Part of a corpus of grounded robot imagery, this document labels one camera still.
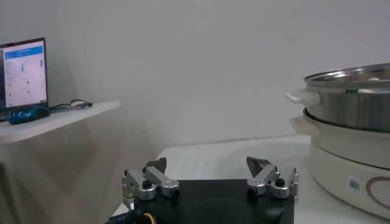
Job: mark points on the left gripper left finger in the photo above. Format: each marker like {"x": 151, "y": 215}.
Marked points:
{"x": 160, "y": 179}

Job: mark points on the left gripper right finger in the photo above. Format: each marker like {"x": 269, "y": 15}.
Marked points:
{"x": 268, "y": 173}

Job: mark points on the steel perforated steamer basket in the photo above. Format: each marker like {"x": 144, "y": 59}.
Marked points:
{"x": 350, "y": 106}

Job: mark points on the large white table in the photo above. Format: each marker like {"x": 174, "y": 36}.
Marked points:
{"x": 213, "y": 158}

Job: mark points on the white electric cooker pot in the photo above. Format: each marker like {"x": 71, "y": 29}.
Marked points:
{"x": 335, "y": 170}

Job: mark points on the small white side table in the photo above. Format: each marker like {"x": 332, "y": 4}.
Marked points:
{"x": 61, "y": 121}

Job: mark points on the blue computer mouse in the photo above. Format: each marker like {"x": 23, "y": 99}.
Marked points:
{"x": 27, "y": 115}

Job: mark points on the laptop screen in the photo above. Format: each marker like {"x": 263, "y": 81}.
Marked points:
{"x": 24, "y": 76}

